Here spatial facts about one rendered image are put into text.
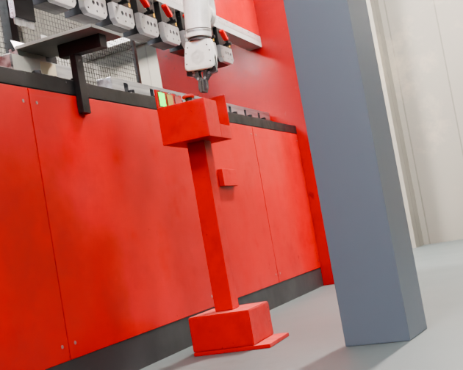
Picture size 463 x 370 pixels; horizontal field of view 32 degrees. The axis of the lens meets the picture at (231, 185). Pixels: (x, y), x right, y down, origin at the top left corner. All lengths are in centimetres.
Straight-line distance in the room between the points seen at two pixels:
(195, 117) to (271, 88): 200
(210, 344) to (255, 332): 14
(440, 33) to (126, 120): 457
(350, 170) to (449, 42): 476
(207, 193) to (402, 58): 458
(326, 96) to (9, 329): 101
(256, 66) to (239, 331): 231
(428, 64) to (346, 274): 481
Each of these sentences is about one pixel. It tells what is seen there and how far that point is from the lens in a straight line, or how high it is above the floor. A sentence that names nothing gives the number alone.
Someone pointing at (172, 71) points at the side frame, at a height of 134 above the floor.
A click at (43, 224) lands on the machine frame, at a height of 46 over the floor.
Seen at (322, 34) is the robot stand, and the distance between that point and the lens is 223.
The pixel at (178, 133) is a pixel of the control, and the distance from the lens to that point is 251.
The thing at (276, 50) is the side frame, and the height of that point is 130.
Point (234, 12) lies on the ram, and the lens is 423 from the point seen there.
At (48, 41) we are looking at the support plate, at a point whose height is 99.
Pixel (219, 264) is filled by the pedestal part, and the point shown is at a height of 26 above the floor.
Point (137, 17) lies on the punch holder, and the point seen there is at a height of 123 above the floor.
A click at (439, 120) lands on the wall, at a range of 684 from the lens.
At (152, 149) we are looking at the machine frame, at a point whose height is 68.
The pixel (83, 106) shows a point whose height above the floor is 79.
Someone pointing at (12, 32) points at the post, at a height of 141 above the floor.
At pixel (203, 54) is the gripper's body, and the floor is 94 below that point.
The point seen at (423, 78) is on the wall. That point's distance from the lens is 689.
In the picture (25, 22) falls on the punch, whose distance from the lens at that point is 258.
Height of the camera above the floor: 35
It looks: 4 degrees up
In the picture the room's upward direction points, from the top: 10 degrees counter-clockwise
